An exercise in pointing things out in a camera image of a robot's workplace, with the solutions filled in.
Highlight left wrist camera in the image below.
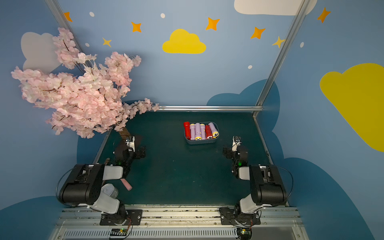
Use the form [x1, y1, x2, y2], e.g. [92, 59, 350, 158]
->
[125, 136, 136, 152]

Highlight purple pink spatula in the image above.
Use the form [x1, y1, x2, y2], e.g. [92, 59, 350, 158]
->
[120, 179, 133, 191]

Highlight red flashlight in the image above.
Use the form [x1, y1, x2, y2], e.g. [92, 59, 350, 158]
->
[205, 125, 213, 140]
[184, 122, 191, 140]

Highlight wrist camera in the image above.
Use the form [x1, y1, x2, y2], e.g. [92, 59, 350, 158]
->
[125, 136, 136, 152]
[231, 136, 242, 152]

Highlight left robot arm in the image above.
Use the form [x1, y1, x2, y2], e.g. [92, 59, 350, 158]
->
[56, 138, 146, 227]

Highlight purple flashlight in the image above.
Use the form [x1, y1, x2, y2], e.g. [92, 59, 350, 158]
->
[190, 124, 196, 141]
[195, 123, 202, 141]
[209, 122, 219, 139]
[200, 124, 207, 140]

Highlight clear blue storage box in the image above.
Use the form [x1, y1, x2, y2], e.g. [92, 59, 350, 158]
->
[184, 122, 220, 145]

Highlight purple flashlight bottom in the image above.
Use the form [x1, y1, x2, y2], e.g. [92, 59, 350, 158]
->
[209, 122, 219, 139]

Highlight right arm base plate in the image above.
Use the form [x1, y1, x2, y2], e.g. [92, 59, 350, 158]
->
[219, 207, 261, 228]

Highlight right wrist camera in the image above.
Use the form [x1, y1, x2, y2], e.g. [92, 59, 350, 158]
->
[231, 136, 242, 152]

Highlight silver tin can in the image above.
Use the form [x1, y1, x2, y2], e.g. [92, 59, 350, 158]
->
[101, 184, 119, 199]

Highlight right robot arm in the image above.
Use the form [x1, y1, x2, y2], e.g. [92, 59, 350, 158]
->
[219, 146, 289, 228]

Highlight pink cherry blossom tree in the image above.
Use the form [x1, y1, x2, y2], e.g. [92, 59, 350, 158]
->
[12, 28, 159, 139]

